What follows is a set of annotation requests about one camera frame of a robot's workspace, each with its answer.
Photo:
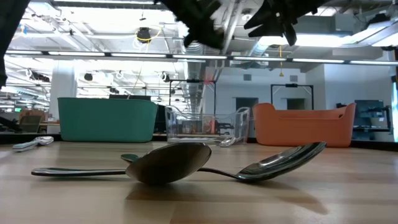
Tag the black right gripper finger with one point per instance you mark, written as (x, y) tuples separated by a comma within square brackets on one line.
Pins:
[(262, 20), (267, 31)]

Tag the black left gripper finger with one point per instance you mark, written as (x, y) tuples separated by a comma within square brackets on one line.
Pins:
[(213, 34), (196, 39)]

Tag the black metal spoon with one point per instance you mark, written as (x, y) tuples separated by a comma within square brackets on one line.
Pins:
[(169, 165), (281, 163)]

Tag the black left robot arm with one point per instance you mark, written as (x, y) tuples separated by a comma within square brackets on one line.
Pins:
[(9, 25)]

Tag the long LED light bar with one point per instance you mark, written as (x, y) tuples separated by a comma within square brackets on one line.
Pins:
[(317, 60)]

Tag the clear plastic bin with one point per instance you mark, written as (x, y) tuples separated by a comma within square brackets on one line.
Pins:
[(174, 130)]

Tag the orange plastic bin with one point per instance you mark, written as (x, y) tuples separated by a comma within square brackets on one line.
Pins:
[(298, 130)]

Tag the green plastic bin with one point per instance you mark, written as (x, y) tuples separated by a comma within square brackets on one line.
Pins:
[(105, 121)]

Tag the black computer monitor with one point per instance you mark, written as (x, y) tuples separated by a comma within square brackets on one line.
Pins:
[(368, 109)]

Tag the glowing blue screen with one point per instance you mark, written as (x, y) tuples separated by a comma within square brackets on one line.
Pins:
[(395, 115)]

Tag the brown office chair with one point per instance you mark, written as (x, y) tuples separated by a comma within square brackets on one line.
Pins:
[(31, 124)]

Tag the green exit sign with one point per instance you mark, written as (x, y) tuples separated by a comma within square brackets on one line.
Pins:
[(17, 109)]

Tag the slanted silver ceiling duct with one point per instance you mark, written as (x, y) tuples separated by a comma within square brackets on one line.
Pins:
[(259, 49)]

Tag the large ribbed silver duct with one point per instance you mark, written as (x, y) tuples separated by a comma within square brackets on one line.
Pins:
[(196, 77)]

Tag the grey wall vent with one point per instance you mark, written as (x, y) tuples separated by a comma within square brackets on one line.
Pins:
[(293, 78), (247, 77)]

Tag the black dome camera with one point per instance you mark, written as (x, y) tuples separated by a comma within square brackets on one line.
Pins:
[(144, 35)]

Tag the black station frame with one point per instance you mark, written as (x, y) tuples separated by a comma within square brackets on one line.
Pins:
[(291, 85)]

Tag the black aluminium frame rail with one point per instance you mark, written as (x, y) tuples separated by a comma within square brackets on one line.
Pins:
[(373, 144), (6, 139)]

